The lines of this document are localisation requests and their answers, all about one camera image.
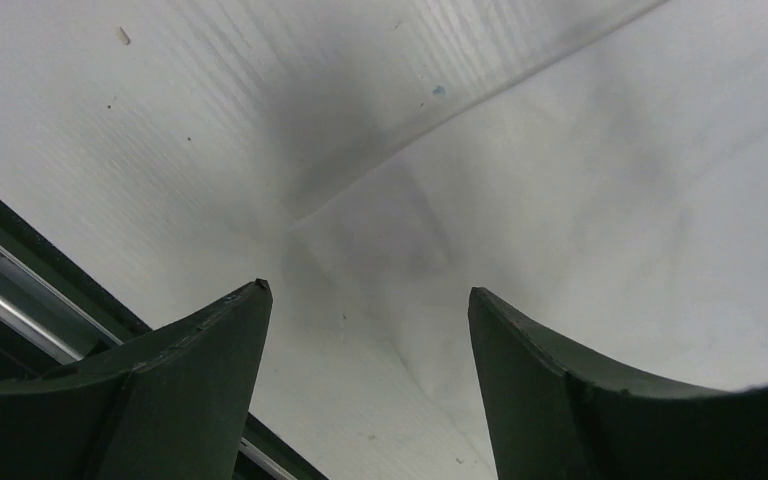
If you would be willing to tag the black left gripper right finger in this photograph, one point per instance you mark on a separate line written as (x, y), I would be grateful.
(556, 409)

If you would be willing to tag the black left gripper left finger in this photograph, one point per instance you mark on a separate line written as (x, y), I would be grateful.
(169, 404)

